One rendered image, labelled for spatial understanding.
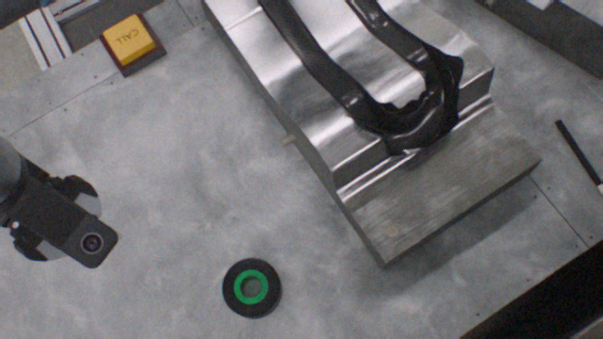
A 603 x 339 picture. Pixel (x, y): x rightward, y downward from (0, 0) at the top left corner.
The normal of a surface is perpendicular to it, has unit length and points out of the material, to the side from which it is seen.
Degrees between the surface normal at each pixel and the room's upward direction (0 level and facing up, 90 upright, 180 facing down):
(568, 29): 90
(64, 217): 29
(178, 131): 0
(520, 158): 0
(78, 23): 0
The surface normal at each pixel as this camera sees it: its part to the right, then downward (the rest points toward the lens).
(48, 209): 0.34, -0.02
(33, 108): -0.06, -0.31
